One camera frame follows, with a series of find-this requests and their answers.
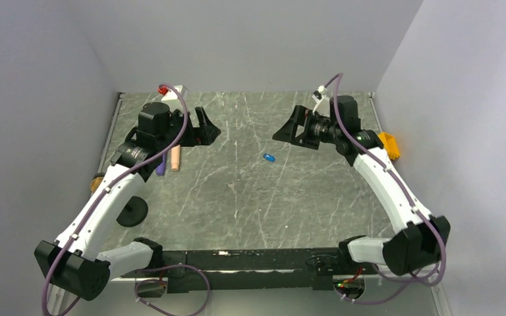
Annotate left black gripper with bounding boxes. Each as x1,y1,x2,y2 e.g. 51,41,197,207
157,106,221,153

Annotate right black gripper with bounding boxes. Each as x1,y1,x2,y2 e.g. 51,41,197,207
273,105,341,150

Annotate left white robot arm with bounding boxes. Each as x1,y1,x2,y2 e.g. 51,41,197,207
34,102,221,301

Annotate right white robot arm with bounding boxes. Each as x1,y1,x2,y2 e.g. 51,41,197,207
272,95,451,276

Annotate pink microphone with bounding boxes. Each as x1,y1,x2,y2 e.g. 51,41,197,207
170,145,181,171

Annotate purple microphone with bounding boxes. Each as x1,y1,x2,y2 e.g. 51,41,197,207
155,153,167,176

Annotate round gold black disc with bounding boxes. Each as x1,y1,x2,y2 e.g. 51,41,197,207
90,172,105,194

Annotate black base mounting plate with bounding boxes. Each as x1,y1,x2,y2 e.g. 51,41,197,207
124,248,370,294

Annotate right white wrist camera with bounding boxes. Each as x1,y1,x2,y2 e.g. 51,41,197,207
312,86,330,117

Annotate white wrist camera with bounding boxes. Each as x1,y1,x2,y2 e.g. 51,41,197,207
157,85,188,103
312,86,330,117

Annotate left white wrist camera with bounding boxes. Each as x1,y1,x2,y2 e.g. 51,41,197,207
157,85,188,103

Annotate aluminium frame rail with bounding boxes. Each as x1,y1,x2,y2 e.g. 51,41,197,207
43,278,127,316

